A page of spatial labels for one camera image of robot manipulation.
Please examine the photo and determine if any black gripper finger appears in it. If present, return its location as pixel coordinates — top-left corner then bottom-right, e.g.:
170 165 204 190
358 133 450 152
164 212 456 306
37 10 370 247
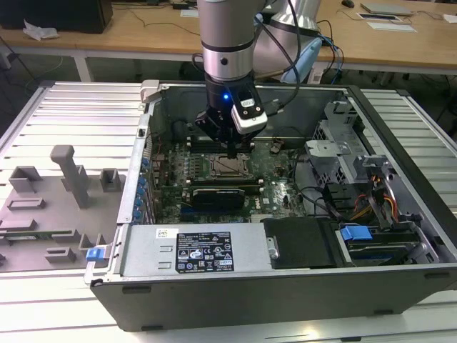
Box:
194 110 233 160
231 129 257 160

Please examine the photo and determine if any silver square CPU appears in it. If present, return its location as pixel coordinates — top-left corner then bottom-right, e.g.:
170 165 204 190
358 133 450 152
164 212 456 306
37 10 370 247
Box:
217 159 244 176

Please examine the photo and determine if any black drive bay cover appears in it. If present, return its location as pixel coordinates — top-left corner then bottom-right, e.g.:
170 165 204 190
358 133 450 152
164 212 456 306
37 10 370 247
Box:
262 217 341 271

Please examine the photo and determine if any black RAM sticks bank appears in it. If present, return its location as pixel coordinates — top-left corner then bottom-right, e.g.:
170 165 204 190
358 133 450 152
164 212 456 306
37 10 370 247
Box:
187 137 255 154
185 179 266 196

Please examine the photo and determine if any black graphics card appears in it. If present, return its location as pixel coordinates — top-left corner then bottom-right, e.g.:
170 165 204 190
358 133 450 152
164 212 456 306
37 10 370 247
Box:
192 187 247 212

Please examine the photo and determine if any green motherboard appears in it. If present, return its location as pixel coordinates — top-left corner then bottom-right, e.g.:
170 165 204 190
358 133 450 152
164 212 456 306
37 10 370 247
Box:
149 137 308 224

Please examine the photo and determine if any silver drive cage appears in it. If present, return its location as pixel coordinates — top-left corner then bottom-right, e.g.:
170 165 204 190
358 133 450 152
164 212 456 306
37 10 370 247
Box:
304 139 358 184

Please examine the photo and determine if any pale blue teach pendant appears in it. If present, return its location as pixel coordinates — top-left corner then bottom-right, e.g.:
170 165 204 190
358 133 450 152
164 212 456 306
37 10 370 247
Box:
280 35 324 83

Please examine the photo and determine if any wooden desk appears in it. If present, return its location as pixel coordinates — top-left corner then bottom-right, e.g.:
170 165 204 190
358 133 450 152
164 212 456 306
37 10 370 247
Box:
0 0 457 76

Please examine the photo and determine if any perforated metal rear cage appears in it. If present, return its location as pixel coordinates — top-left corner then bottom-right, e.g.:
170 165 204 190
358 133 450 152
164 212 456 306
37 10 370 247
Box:
313 101 366 144

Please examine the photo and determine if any black label sticker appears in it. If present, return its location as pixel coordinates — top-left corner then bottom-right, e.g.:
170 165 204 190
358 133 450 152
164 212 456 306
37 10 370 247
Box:
176 231 233 274

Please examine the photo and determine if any grey power supply unit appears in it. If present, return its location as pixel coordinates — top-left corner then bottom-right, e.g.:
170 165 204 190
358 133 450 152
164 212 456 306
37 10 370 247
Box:
120 224 269 278

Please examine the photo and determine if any hard disk in blue carrier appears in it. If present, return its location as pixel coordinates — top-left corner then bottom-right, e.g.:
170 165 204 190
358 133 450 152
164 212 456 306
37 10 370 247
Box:
335 223 423 267

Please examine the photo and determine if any black open PC case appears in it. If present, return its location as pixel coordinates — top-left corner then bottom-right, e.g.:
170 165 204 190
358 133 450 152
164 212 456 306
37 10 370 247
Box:
84 79 457 332

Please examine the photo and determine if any blue plastic case clip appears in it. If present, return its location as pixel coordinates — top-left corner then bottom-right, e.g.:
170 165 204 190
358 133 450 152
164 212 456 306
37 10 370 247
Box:
86 246 109 266

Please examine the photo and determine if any black computer box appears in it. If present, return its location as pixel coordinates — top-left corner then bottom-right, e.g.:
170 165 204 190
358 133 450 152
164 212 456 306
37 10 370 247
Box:
0 0 114 35

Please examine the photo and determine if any grey parts rack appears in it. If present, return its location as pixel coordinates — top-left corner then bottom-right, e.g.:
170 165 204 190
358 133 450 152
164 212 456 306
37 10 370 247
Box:
0 144 126 274

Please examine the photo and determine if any grey closed laptop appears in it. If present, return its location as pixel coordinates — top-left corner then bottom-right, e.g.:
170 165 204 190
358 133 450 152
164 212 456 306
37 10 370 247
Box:
359 1 416 17

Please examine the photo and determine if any crumpled white paper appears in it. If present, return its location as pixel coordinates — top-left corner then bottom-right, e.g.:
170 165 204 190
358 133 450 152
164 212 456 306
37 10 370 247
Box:
22 19 60 41

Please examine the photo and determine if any green RAM stick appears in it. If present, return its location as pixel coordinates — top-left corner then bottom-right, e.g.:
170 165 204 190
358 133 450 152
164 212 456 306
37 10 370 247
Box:
0 232 73 242

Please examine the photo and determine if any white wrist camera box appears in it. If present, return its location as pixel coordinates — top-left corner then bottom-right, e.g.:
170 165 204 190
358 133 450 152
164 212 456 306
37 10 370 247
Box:
230 89 269 135

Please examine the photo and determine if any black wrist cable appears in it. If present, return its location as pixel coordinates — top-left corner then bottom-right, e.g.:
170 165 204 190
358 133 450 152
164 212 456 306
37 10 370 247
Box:
253 0 305 117

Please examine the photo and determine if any black internal cable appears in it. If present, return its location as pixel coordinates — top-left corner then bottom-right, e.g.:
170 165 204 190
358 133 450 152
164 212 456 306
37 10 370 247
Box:
291 149 344 219

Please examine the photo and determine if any blue cable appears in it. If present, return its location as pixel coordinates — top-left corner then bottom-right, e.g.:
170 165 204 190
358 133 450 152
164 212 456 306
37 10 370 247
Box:
320 34 346 85

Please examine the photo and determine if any grey plastic bracket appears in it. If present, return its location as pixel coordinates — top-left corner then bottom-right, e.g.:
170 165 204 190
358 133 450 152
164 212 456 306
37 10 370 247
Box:
351 154 389 180

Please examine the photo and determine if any orange yellow wire bundle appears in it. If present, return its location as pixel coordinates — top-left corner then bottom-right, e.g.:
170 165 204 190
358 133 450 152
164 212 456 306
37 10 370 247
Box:
351 174 400 221

